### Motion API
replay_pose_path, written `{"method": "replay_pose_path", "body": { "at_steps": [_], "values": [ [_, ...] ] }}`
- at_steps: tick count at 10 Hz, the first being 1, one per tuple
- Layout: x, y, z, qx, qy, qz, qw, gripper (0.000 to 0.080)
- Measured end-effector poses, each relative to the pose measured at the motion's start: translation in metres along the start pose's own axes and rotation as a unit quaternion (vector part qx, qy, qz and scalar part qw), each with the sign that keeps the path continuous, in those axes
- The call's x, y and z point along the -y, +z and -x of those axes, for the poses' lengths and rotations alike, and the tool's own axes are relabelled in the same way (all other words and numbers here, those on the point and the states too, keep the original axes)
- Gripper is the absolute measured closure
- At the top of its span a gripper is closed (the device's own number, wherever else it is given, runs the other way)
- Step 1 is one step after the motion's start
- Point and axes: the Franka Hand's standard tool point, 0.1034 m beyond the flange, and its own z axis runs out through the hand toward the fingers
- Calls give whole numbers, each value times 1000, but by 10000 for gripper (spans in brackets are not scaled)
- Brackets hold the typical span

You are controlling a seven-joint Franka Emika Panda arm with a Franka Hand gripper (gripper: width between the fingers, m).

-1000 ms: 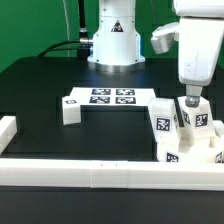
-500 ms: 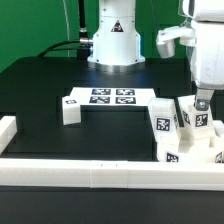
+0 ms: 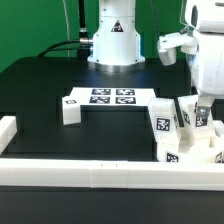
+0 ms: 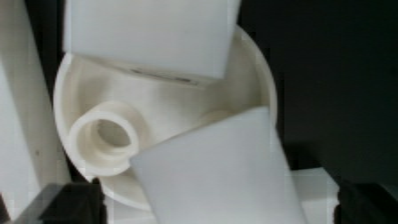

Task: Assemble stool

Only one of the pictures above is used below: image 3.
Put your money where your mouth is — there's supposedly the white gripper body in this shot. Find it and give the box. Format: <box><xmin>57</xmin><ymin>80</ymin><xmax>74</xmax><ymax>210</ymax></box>
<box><xmin>157</xmin><ymin>31</ymin><xmax>224</xmax><ymax>107</ymax></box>

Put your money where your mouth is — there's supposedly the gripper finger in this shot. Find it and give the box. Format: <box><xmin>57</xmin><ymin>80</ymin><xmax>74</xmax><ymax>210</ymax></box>
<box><xmin>196</xmin><ymin>106</ymin><xmax>210</xmax><ymax>118</ymax></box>

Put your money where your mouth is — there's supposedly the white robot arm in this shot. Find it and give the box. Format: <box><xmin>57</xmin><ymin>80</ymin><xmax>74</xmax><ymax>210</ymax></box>
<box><xmin>88</xmin><ymin>0</ymin><xmax>224</xmax><ymax>117</ymax></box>

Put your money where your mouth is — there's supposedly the white marker sheet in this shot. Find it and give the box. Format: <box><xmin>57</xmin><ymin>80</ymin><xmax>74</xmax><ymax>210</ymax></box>
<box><xmin>68</xmin><ymin>87</ymin><xmax>155</xmax><ymax>106</ymax></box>

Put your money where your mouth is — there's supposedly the black cable connector block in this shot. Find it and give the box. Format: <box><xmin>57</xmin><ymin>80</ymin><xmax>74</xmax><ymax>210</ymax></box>
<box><xmin>77</xmin><ymin>47</ymin><xmax>90</xmax><ymax>60</ymax></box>

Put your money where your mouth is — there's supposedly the black thick cable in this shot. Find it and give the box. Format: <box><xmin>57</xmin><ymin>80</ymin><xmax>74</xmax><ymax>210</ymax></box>
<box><xmin>37</xmin><ymin>0</ymin><xmax>94</xmax><ymax>59</ymax></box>

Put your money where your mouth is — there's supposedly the thin white cable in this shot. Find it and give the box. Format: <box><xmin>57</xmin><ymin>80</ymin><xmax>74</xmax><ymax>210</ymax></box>
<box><xmin>62</xmin><ymin>0</ymin><xmax>72</xmax><ymax>58</ymax></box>

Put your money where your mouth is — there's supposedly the white front fence wall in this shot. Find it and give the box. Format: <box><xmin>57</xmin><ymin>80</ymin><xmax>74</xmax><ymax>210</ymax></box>
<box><xmin>0</xmin><ymin>158</ymin><xmax>224</xmax><ymax>191</ymax></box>

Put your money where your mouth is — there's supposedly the white fence wall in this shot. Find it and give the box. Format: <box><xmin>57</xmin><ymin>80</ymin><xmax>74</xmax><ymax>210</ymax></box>
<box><xmin>0</xmin><ymin>116</ymin><xmax>17</xmax><ymax>155</ymax></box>
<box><xmin>0</xmin><ymin>158</ymin><xmax>224</xmax><ymax>191</ymax></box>

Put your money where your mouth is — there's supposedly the white left fence wall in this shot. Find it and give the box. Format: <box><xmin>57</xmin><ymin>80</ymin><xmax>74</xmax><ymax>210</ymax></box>
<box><xmin>0</xmin><ymin>116</ymin><xmax>17</xmax><ymax>155</ymax></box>

